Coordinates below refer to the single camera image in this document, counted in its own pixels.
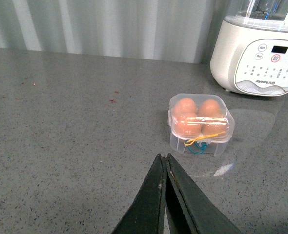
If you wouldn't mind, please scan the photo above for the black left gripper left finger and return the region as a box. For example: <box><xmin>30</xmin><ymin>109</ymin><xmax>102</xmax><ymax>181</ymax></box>
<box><xmin>112</xmin><ymin>154</ymin><xmax>167</xmax><ymax>234</ymax></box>

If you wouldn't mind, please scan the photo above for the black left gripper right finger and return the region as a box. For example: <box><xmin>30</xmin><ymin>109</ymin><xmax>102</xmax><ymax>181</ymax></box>
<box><xmin>165</xmin><ymin>154</ymin><xmax>241</xmax><ymax>234</ymax></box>

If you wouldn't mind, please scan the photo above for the brown egg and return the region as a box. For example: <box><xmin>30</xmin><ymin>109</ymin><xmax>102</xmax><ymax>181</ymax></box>
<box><xmin>202</xmin><ymin>114</ymin><xmax>228</xmax><ymax>135</ymax></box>

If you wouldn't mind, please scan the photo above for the clear plastic egg box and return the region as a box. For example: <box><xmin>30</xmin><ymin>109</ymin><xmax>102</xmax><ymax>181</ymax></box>
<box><xmin>168</xmin><ymin>93</ymin><xmax>235</xmax><ymax>156</ymax></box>

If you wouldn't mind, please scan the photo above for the brown egg front left box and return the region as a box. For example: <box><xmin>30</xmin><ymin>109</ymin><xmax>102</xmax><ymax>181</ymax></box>
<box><xmin>174</xmin><ymin>113</ymin><xmax>201</xmax><ymax>138</ymax></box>

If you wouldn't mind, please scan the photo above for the brown egg box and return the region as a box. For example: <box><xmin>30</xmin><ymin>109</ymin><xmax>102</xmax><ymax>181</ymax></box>
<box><xmin>174</xmin><ymin>113</ymin><xmax>201</xmax><ymax>138</ymax></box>
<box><xmin>172</xmin><ymin>97</ymin><xmax>197</xmax><ymax>116</ymax></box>
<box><xmin>198</xmin><ymin>99</ymin><xmax>222</xmax><ymax>117</ymax></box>

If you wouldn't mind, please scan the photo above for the brown egg back left box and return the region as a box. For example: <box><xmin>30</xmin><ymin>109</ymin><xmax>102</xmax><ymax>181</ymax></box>
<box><xmin>172</xmin><ymin>97</ymin><xmax>197</xmax><ymax>116</ymax></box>

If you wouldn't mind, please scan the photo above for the brown egg back right box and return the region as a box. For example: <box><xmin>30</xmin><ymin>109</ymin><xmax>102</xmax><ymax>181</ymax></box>
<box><xmin>198</xmin><ymin>99</ymin><xmax>222</xmax><ymax>117</ymax></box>

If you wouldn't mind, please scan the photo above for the blue rubber band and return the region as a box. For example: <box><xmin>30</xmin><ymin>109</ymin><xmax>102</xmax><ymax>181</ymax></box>
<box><xmin>184</xmin><ymin>139</ymin><xmax>208</xmax><ymax>155</ymax></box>

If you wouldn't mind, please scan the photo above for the yellow rubber band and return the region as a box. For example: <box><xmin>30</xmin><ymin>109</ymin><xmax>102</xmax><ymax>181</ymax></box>
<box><xmin>184</xmin><ymin>131</ymin><xmax>226</xmax><ymax>146</ymax></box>

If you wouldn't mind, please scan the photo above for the white soy milk maker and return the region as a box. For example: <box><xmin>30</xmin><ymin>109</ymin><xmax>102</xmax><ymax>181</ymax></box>
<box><xmin>210</xmin><ymin>0</ymin><xmax>288</xmax><ymax>97</ymax></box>

